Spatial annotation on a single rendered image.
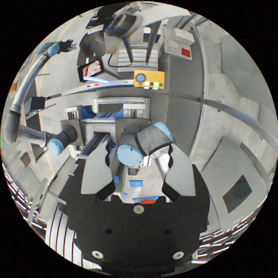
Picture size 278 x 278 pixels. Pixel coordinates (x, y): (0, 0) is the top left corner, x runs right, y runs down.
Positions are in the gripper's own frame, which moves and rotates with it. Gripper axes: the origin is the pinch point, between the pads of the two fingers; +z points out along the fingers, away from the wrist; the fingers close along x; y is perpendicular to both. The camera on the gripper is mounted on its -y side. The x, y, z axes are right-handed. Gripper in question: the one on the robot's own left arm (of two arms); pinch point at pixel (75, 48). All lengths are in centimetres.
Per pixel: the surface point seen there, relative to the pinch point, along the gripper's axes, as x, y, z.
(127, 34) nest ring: -3.6, 39.3, 7.7
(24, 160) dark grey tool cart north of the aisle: -249, -592, -145
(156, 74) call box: -33, 55, 13
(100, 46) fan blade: -17.9, 32.3, -5.5
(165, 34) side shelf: 17, 59, 37
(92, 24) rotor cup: 4.4, 26.6, -11.1
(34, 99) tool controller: -31.8, -27.3, -25.9
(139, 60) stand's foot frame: 10, 15, 105
